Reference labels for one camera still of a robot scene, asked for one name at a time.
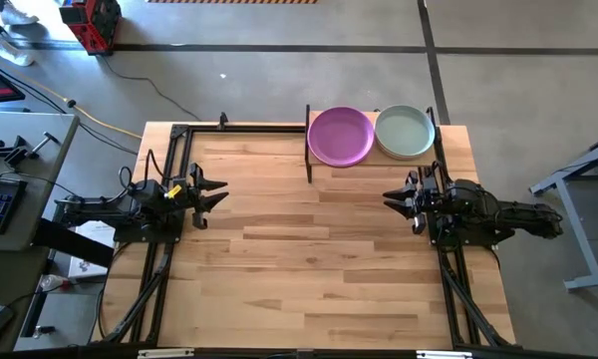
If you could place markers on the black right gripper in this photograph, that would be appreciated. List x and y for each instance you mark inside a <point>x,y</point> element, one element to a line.
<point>426,199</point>

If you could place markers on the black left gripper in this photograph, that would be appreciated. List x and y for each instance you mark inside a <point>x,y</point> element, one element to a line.
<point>189,197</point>

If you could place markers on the sage green plate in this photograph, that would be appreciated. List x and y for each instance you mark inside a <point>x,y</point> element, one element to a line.
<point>404,130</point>

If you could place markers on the magenta plate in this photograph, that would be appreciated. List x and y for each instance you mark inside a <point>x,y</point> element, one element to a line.
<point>340,137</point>

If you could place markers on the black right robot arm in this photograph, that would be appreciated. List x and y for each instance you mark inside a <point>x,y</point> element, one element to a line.
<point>503,214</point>

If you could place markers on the grey lower shelf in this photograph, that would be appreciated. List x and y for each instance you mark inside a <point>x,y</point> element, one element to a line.
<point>65,319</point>

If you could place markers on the yellow tape tag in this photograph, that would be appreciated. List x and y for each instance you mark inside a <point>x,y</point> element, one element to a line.
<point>174,192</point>

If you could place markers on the white cardboard box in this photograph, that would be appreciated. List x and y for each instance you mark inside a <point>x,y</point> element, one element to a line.
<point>97,230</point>

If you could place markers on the black flat beam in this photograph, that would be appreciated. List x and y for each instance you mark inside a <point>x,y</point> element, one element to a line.
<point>70,242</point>

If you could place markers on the grey side desk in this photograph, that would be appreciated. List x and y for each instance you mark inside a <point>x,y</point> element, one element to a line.
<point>40,199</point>

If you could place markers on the grey blue metal stand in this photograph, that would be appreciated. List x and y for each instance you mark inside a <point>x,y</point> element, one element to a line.
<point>575,224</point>

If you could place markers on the black bar clamp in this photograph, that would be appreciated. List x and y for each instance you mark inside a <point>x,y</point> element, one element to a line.
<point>15,152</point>

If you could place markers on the red and black equipment case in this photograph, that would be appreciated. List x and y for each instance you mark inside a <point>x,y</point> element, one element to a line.
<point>92,22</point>

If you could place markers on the person's white shoe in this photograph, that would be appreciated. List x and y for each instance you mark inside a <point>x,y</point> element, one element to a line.
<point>15,52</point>
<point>17,12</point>

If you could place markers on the black metal rig frame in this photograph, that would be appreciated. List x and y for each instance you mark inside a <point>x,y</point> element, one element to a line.
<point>239,128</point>

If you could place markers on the white bracket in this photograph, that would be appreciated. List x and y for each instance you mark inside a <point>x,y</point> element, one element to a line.
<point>443,355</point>
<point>164,354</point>

